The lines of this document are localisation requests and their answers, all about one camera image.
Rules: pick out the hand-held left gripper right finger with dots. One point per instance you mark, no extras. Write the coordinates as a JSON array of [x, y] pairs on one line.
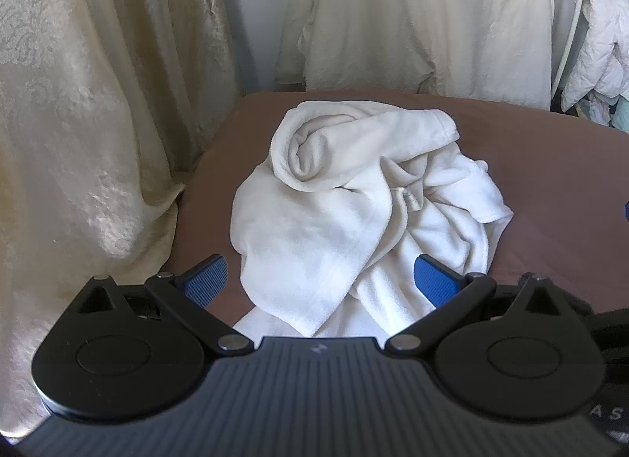
[[435, 282]]

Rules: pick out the cream patterned curtain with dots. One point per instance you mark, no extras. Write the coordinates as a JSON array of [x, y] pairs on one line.
[[73, 118]]

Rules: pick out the cream hanging cloth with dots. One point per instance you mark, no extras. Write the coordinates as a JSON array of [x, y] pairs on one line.
[[417, 20]]

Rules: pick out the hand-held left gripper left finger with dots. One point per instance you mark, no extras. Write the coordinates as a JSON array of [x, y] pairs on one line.
[[206, 279]]

